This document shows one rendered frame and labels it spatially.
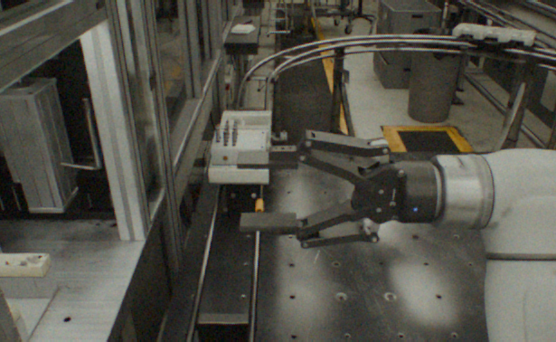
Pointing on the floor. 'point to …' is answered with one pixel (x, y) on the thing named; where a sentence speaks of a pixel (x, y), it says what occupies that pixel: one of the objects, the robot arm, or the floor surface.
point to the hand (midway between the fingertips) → (260, 192)
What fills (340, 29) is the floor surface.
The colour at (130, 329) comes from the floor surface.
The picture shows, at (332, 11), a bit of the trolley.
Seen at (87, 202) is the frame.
